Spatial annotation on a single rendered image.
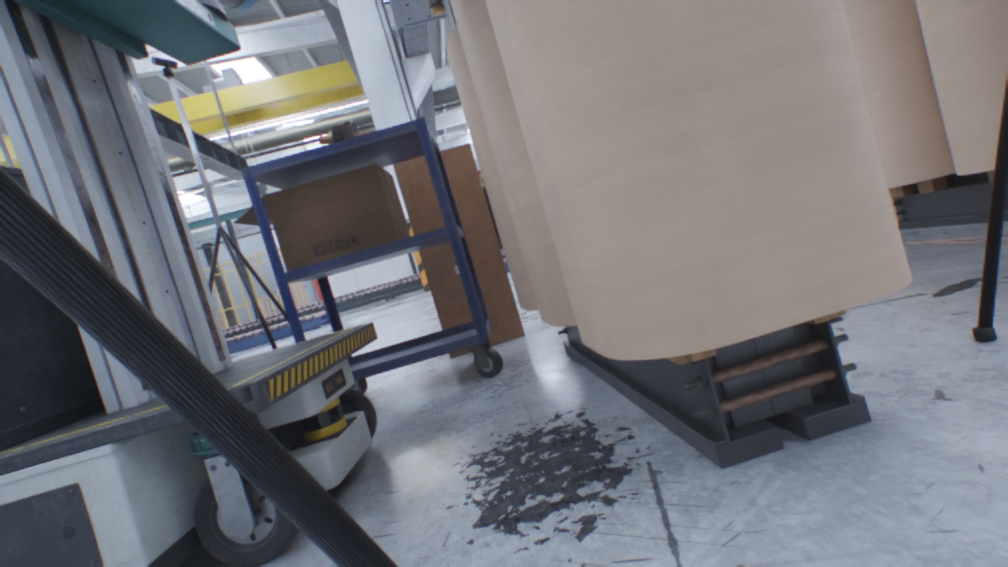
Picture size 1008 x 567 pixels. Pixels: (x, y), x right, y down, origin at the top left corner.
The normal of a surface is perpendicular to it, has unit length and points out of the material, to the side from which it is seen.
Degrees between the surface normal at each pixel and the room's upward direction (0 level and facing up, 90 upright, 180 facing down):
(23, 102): 90
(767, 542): 0
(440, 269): 90
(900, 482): 0
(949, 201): 90
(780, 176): 90
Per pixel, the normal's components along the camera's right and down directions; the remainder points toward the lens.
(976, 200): -0.96, 0.28
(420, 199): 0.11, 0.02
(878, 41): -0.71, 0.23
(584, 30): -0.49, 0.18
